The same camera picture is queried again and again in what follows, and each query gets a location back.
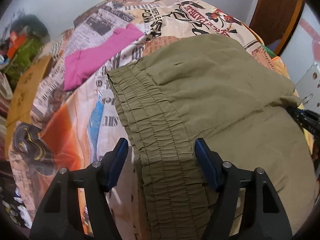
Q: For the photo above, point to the grey stuffed toy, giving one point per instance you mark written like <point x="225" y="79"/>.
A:
<point x="29" y="24"/>

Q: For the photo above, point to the pink garment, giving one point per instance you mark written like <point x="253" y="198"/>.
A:
<point x="80" y="65"/>

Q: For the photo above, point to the orange box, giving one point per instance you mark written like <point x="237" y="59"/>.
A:
<point x="15" y="42"/>

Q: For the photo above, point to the wooden door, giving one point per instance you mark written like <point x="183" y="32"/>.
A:
<point x="275" y="21"/>

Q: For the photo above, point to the wooden folding bed table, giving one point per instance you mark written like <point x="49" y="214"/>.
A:
<point x="23" y="97"/>

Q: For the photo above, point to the green storage bag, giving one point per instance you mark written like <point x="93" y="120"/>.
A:
<point x="22" y="60"/>

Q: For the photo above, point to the olive green shorts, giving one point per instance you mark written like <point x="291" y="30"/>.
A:
<point x="209" y="87"/>

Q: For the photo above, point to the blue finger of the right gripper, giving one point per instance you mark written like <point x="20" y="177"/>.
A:
<point x="309" y="120"/>

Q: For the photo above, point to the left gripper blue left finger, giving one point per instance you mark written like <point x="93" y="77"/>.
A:
<point x="100" y="177"/>

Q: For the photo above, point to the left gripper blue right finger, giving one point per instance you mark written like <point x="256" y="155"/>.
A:
<point x="221" y="177"/>

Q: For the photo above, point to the newspaper print bed quilt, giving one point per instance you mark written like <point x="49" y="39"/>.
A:
<point x="70" y="129"/>

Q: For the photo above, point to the white sliding wardrobe door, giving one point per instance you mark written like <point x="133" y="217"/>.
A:
<point x="302" y="50"/>

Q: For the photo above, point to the yellow orange plush blanket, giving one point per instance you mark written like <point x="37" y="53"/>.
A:
<point x="267" y="57"/>

